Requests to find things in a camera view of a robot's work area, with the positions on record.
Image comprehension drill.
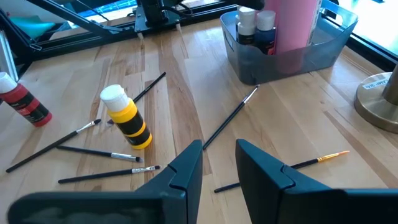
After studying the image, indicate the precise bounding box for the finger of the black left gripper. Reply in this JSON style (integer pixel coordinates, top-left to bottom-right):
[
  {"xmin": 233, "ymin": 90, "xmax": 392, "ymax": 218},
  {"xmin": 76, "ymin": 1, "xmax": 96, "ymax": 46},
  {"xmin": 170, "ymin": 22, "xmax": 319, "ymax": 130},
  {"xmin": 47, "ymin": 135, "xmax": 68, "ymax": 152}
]
[{"xmin": 217, "ymin": 0, "xmax": 266, "ymax": 10}]

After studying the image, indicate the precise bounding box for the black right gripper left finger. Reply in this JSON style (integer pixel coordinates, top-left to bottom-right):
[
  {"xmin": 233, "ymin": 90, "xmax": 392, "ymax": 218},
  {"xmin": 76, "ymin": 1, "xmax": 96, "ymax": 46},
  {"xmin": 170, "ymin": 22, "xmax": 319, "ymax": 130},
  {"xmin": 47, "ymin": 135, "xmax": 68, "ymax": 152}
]
[{"xmin": 7, "ymin": 139, "xmax": 204, "ymax": 224}]

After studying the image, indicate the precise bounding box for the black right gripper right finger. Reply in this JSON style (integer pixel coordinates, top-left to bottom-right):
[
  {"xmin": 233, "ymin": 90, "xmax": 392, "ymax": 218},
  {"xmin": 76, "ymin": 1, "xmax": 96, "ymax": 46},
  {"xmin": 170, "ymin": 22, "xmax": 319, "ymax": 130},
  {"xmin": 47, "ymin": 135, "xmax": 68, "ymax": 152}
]
[{"xmin": 235, "ymin": 138, "xmax": 398, "ymax": 224}]

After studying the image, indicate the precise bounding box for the small white paint bottle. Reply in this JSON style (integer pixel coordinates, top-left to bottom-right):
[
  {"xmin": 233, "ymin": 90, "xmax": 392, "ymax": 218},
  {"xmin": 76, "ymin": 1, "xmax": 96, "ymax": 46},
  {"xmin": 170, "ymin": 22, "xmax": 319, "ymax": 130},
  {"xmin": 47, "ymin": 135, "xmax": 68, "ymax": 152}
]
[{"xmin": 235, "ymin": 6, "xmax": 258, "ymax": 45}]

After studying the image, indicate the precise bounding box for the small purple paint bottle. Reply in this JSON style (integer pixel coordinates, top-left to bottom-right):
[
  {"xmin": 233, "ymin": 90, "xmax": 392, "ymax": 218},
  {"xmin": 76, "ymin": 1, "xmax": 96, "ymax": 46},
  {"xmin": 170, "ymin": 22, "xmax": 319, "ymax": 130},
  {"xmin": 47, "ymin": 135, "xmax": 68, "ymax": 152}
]
[{"xmin": 254, "ymin": 10, "xmax": 277, "ymax": 56}]

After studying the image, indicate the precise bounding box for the large pink paint bottle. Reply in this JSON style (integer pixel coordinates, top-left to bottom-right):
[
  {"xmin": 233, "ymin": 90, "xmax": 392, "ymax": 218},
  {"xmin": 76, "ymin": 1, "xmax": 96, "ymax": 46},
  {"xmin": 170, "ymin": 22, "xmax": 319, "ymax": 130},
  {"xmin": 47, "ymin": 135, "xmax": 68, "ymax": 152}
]
[{"xmin": 264, "ymin": 0, "xmax": 323, "ymax": 75}]

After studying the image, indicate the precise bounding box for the small yellow paint bottle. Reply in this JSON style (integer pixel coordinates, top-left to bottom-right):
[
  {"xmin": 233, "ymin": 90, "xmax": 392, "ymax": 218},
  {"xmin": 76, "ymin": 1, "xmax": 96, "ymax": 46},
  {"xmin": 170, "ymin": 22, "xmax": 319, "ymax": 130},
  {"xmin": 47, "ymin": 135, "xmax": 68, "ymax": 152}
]
[{"xmin": 99, "ymin": 84, "xmax": 153, "ymax": 151}]

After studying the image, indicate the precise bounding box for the small red paint bottle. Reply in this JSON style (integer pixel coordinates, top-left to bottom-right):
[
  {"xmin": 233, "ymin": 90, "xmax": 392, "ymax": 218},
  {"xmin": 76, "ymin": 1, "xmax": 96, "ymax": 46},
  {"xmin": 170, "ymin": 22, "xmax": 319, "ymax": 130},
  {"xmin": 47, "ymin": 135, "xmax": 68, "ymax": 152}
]
[{"xmin": 0, "ymin": 72, "xmax": 53, "ymax": 128}]

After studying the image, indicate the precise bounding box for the black paintbrush gold ferrule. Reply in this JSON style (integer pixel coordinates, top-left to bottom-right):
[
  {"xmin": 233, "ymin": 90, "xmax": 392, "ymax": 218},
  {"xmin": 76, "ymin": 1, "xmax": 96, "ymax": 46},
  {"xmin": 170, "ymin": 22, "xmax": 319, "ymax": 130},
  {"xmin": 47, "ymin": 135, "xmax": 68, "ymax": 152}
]
[{"xmin": 213, "ymin": 150, "xmax": 351, "ymax": 194}]

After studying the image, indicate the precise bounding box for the grey plastic bin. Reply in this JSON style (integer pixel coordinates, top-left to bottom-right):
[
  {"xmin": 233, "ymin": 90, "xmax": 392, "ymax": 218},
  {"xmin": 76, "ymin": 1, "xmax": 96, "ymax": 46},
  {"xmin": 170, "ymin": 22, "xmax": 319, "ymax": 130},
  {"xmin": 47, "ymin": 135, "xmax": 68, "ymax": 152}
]
[{"xmin": 220, "ymin": 0, "xmax": 359, "ymax": 86}]

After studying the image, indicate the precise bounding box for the black paintbrush silver ferrule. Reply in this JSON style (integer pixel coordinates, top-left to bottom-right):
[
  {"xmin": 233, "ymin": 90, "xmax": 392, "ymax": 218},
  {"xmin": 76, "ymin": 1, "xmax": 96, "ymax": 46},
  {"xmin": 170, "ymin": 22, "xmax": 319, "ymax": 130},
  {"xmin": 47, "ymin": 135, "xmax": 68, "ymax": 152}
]
[
  {"xmin": 201, "ymin": 84, "xmax": 261, "ymax": 151},
  {"xmin": 106, "ymin": 71, "xmax": 167, "ymax": 125},
  {"xmin": 57, "ymin": 165, "xmax": 161, "ymax": 185},
  {"xmin": 55, "ymin": 144, "xmax": 144, "ymax": 163},
  {"xmin": 5, "ymin": 118, "xmax": 102, "ymax": 174}
]

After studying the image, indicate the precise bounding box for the white bulb brass lamp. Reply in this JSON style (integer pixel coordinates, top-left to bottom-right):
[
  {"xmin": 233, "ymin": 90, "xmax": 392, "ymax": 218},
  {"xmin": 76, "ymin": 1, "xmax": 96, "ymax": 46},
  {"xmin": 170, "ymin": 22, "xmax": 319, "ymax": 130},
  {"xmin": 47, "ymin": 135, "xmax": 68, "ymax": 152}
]
[{"xmin": 353, "ymin": 63, "xmax": 398, "ymax": 134}]

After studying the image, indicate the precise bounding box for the teal sheet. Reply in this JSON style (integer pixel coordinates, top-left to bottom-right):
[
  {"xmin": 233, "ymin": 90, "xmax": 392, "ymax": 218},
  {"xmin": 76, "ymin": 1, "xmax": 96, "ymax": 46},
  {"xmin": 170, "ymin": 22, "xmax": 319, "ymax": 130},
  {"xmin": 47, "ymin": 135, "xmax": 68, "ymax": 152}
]
[{"xmin": 9, "ymin": 15, "xmax": 65, "ymax": 40}]

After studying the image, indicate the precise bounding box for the white metal bracket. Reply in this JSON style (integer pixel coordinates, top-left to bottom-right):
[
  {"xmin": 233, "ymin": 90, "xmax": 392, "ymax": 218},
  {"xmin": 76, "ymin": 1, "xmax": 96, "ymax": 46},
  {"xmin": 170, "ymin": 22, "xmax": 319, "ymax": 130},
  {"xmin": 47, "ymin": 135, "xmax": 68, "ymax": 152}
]
[{"xmin": 0, "ymin": 29, "xmax": 19, "ymax": 82}]

